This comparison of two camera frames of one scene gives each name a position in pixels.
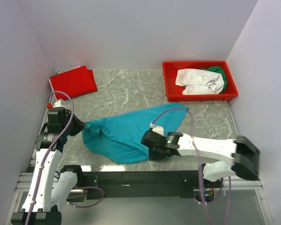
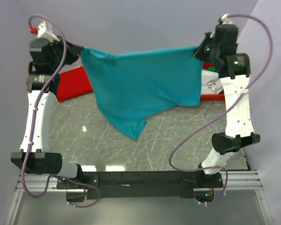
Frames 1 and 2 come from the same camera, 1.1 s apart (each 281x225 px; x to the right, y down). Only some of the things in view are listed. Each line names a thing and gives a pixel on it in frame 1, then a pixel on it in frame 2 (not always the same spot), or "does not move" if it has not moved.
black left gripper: (79, 125) → (74, 52)
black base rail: (144, 184) does not move
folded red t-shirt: (76, 82) does not move
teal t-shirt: (118, 137) → (130, 87)
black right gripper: (153, 156) → (198, 53)
